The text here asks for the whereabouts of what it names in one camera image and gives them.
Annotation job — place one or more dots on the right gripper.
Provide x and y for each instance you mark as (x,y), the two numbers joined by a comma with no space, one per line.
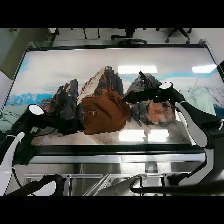
(133,97)

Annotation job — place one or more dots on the brown T-shirt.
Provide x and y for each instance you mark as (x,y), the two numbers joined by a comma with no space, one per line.
(105,113)

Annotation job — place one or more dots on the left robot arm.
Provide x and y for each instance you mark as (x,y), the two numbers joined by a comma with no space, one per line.
(20,126)

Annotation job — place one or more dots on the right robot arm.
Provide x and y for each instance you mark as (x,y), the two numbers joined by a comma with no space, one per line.
(195,116)

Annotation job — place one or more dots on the silver frame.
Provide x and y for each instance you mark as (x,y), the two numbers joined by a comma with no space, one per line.
(110,173)

